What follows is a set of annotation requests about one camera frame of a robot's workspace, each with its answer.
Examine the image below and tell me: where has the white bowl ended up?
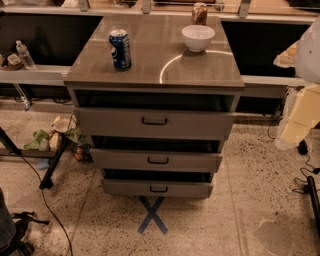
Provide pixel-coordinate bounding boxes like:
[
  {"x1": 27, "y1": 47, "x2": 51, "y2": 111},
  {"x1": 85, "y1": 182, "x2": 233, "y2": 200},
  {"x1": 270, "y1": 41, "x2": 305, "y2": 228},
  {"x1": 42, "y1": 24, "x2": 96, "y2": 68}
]
[{"x1": 182, "y1": 25, "x2": 215, "y2": 52}]

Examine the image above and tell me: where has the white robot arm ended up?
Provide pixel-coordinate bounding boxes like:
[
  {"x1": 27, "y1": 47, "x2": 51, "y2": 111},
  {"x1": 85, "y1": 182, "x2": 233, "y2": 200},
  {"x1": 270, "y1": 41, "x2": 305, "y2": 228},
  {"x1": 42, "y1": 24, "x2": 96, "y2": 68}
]
[{"x1": 273, "y1": 18, "x2": 320, "y2": 150}]

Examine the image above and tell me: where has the blue pepsi can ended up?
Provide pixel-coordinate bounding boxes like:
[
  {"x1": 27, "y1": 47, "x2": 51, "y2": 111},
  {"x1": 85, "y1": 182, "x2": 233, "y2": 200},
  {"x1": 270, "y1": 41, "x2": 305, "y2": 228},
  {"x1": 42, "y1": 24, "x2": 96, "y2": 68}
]
[{"x1": 109, "y1": 29, "x2": 131, "y2": 70}]

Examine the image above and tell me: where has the brown bowl on shelf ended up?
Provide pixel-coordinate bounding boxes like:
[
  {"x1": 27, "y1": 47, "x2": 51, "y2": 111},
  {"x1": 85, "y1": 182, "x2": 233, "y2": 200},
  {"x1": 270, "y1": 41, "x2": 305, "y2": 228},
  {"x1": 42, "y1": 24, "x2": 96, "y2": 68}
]
[{"x1": 0, "y1": 54, "x2": 23, "y2": 71}]

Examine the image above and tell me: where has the grey drawer cabinet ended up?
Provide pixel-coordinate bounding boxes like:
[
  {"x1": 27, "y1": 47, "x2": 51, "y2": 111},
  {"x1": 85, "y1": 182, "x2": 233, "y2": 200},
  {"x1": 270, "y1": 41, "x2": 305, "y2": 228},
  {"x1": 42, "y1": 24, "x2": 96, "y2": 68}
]
[{"x1": 65, "y1": 14, "x2": 244, "y2": 186}]

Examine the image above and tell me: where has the middle grey drawer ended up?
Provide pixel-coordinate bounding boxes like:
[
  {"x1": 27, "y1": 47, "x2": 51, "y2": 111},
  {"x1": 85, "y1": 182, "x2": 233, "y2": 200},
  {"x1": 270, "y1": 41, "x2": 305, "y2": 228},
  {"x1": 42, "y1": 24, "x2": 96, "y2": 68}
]
[{"x1": 90, "y1": 149, "x2": 222, "y2": 173}]

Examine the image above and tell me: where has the grey drawer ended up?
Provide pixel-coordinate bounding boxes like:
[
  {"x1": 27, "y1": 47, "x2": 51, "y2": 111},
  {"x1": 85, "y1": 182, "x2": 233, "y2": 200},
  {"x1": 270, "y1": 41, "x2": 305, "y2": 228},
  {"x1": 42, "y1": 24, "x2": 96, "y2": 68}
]
[
  {"x1": 90, "y1": 149, "x2": 222, "y2": 173},
  {"x1": 101, "y1": 179, "x2": 213, "y2": 198},
  {"x1": 74, "y1": 107, "x2": 235, "y2": 140}
]

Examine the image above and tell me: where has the top grey drawer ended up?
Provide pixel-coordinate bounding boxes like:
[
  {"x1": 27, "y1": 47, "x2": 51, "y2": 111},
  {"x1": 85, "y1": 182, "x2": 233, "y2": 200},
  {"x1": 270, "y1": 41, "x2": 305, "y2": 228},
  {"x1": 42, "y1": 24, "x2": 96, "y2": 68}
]
[{"x1": 74, "y1": 107, "x2": 235, "y2": 140}]

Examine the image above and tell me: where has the bottom grey drawer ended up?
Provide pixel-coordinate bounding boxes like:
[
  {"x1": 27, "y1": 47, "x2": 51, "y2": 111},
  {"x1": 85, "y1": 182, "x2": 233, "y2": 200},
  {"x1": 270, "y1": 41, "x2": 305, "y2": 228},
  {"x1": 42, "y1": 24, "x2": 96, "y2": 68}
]
[{"x1": 101, "y1": 179, "x2": 213, "y2": 198}]

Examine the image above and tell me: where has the green bag pile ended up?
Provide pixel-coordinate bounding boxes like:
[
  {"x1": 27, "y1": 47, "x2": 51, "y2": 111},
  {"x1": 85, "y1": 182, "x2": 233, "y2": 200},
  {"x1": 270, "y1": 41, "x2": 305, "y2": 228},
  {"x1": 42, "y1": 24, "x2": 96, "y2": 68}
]
[{"x1": 24, "y1": 114, "x2": 91, "y2": 161}]

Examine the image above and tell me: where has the blue tape cross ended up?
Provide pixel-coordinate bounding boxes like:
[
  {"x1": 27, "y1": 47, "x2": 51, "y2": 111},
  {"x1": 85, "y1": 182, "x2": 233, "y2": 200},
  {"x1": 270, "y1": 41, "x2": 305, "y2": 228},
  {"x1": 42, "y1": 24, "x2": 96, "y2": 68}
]
[{"x1": 138, "y1": 196, "x2": 168, "y2": 235}]

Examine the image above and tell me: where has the brown snack jar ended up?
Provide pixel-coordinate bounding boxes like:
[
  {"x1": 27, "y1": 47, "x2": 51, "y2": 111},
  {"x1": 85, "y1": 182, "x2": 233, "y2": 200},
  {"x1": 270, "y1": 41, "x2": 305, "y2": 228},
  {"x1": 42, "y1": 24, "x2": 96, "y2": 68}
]
[{"x1": 192, "y1": 2, "x2": 207, "y2": 25}]

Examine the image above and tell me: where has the black stand leg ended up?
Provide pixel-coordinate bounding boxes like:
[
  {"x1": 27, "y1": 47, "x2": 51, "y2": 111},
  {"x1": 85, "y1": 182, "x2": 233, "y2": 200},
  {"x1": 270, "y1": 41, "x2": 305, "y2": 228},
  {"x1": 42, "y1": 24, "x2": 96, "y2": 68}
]
[{"x1": 39, "y1": 135, "x2": 67, "y2": 190}]

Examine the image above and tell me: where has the clear plastic water bottle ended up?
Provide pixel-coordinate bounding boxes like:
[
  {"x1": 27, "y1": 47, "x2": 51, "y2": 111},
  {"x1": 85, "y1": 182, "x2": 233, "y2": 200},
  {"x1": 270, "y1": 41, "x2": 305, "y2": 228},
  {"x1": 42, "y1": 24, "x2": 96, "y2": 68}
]
[{"x1": 16, "y1": 40, "x2": 36, "y2": 69}]

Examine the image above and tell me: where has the black stand at right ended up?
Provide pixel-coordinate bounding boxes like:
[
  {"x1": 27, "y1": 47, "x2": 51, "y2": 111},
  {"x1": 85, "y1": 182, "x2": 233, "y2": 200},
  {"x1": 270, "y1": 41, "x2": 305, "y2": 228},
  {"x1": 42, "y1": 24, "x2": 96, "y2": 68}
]
[{"x1": 291, "y1": 139, "x2": 320, "y2": 236}]

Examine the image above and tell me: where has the black floor cable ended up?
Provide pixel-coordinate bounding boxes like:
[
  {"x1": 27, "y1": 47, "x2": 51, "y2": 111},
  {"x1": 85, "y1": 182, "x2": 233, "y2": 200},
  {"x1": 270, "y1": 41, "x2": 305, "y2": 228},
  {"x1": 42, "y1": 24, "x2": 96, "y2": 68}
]
[{"x1": 18, "y1": 153, "x2": 74, "y2": 256}]

